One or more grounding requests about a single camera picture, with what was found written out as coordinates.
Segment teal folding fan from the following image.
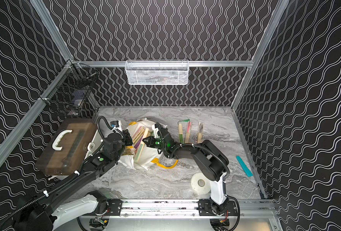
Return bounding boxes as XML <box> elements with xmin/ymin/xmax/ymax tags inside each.
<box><xmin>236</xmin><ymin>156</ymin><xmax>253</xmax><ymax>177</ymax></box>

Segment grey paper folding fan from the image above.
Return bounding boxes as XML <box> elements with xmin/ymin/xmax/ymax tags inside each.
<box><xmin>197</xmin><ymin>121</ymin><xmax>204</xmax><ymax>143</ymax></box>

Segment brown lidded storage box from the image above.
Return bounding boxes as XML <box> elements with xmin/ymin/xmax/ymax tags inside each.
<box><xmin>35</xmin><ymin>118</ymin><xmax>97</xmax><ymax>176</ymax></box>

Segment white wire wall basket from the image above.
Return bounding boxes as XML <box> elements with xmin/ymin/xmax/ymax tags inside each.
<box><xmin>125</xmin><ymin>60</ymin><xmax>190</xmax><ymax>85</ymax></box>

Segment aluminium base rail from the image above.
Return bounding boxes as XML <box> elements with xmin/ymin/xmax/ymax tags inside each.
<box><xmin>42</xmin><ymin>198</ymin><xmax>282</xmax><ymax>231</ymax></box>

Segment black wire wall basket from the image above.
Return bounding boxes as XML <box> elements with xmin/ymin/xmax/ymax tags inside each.
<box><xmin>42</xmin><ymin>60</ymin><xmax>99</xmax><ymax>117</ymax></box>

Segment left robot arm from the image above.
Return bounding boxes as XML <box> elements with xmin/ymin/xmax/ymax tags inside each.
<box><xmin>0</xmin><ymin>116</ymin><xmax>133</xmax><ymax>231</ymax></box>

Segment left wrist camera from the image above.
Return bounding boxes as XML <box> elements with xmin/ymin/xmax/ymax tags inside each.
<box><xmin>110</xmin><ymin>120</ymin><xmax>122</xmax><ymax>131</ymax></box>

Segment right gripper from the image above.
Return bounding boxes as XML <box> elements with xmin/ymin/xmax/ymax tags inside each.
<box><xmin>142</xmin><ymin>135</ymin><xmax>167</xmax><ymax>151</ymax></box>

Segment white tape roll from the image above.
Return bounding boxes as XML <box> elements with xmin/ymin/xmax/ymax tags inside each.
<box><xmin>191</xmin><ymin>172</ymin><xmax>211</xmax><ymax>194</ymax></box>

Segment purple paper folding fan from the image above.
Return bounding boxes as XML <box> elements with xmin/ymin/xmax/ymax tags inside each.
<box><xmin>132</xmin><ymin>126</ymin><xmax>145</xmax><ymax>146</ymax></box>

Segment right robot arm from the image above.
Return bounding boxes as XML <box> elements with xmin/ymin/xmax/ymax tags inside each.
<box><xmin>142</xmin><ymin>123</ymin><xmax>230</xmax><ymax>215</ymax></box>

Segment green paper folding fan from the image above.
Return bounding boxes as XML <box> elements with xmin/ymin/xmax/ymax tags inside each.
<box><xmin>177</xmin><ymin>119</ymin><xmax>190</xmax><ymax>143</ymax></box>

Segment white tote bag yellow handles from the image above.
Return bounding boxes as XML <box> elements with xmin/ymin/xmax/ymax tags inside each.
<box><xmin>119</xmin><ymin>118</ymin><xmax>178</xmax><ymax>170</ymax></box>

